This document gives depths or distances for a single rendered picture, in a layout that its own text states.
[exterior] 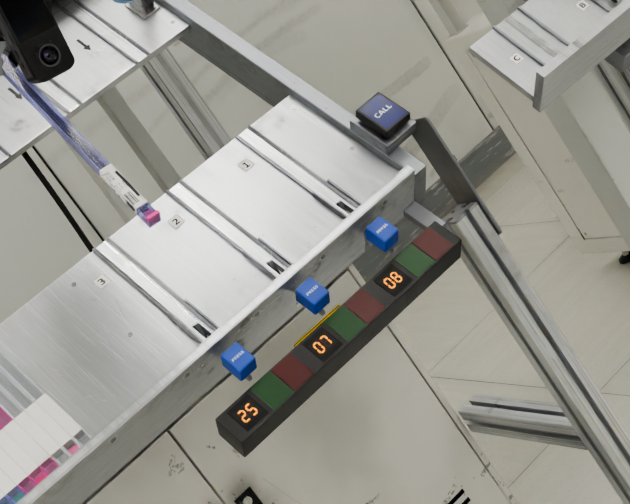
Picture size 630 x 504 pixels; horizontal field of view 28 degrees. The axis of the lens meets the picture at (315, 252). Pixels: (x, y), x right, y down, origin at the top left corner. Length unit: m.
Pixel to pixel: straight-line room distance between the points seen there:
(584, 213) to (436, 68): 1.25
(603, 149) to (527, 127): 0.93
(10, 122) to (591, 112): 0.75
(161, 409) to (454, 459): 0.64
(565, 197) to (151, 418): 1.55
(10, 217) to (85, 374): 1.96
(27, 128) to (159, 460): 0.45
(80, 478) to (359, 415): 0.57
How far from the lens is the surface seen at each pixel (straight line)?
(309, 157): 1.46
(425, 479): 1.82
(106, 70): 1.59
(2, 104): 1.59
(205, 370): 1.32
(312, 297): 1.33
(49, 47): 1.21
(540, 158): 2.67
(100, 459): 1.29
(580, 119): 1.69
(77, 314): 1.38
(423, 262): 1.38
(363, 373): 1.75
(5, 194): 3.27
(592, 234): 2.72
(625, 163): 1.73
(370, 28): 3.74
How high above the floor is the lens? 1.07
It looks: 14 degrees down
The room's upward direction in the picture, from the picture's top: 35 degrees counter-clockwise
